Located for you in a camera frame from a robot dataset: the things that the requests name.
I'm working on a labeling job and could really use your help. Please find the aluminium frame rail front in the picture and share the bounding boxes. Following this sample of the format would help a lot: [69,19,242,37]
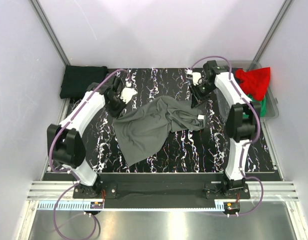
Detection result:
[27,181,298,201]

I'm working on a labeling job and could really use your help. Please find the white slotted cable duct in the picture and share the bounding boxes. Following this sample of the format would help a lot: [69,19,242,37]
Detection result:
[38,201,241,212]

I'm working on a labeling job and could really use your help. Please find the grey t shirt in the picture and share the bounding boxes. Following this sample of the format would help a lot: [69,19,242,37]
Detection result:
[113,95,206,166]

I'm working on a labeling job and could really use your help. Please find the green t shirt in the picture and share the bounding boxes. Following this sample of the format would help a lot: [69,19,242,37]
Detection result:
[247,94,267,118]

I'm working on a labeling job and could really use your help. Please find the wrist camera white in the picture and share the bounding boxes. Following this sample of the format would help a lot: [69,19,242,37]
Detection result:
[120,87,138,104]
[186,70,202,86]

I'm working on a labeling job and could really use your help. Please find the right aluminium corner post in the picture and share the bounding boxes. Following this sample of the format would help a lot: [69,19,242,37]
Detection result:
[247,0,294,71]

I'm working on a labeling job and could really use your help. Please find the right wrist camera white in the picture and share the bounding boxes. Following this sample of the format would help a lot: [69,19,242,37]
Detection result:
[186,70,202,86]

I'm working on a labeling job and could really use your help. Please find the aluminium corner post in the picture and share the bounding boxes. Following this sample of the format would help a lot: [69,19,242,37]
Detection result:
[29,0,71,66]
[247,0,294,71]

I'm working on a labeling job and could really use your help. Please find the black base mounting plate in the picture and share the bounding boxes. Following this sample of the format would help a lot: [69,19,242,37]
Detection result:
[72,181,250,209]

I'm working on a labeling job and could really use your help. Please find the black marble pattern mat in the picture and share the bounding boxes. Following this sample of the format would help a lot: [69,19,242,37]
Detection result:
[51,67,276,174]

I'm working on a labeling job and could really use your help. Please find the red t shirt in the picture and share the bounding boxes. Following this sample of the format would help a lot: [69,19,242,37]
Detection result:
[235,67,270,101]

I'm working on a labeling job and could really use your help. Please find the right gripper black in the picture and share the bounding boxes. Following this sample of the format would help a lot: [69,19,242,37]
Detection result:
[188,81,216,111]

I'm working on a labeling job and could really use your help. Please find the clear plastic bin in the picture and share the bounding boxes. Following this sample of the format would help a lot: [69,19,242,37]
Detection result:
[210,60,279,123]

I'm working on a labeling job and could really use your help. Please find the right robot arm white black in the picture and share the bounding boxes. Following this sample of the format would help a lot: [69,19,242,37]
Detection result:
[187,60,261,199]

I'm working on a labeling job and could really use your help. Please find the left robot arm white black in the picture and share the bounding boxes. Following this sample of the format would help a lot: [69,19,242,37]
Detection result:
[47,76,137,198]

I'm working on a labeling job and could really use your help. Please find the left aluminium corner post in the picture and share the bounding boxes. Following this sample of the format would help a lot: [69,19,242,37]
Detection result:
[29,0,71,66]

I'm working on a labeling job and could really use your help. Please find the folded black t shirt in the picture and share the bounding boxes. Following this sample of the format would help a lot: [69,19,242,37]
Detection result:
[60,65,109,99]

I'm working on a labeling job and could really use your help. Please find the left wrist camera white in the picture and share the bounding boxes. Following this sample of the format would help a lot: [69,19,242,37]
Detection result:
[120,87,138,104]

